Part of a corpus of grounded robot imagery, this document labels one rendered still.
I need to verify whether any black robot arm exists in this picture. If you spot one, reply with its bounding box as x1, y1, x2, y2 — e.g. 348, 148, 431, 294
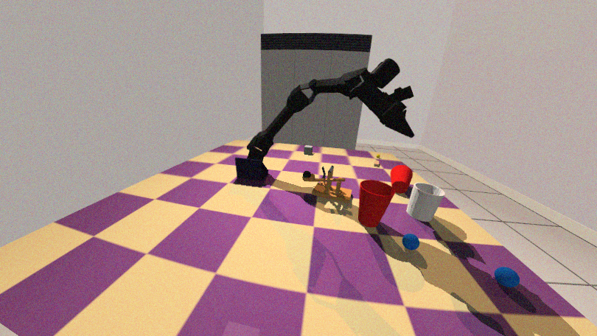
247, 58, 413, 161

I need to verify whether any blue ball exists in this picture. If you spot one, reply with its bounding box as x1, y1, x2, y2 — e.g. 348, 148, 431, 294
495, 267, 520, 287
402, 234, 419, 251

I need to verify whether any white cup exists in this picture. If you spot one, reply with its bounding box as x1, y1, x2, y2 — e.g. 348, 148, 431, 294
407, 183, 445, 222

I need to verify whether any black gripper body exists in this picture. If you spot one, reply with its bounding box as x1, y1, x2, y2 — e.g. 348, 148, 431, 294
366, 91, 407, 125

